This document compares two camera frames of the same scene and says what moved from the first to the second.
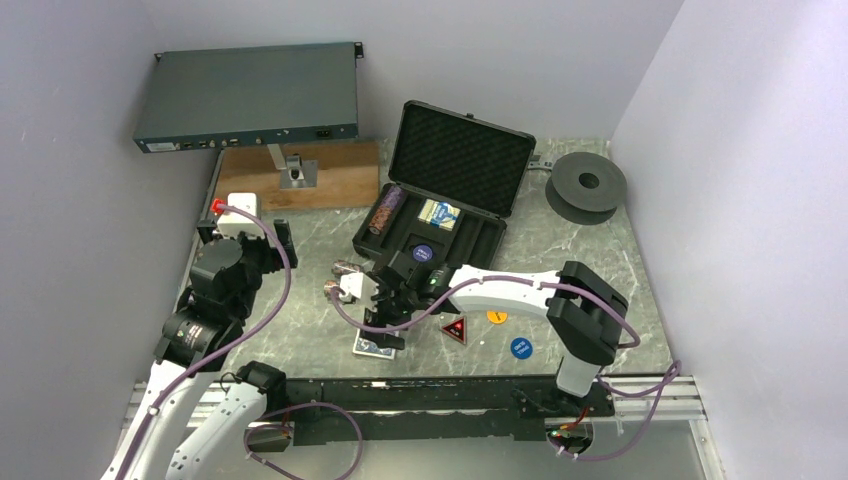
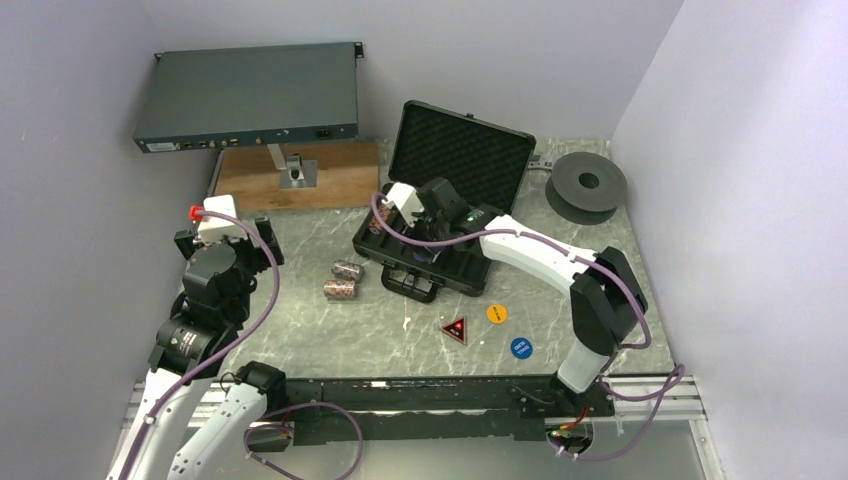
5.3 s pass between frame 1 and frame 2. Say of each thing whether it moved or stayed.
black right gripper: moved
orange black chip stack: stayed
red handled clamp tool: stayed
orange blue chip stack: stayed
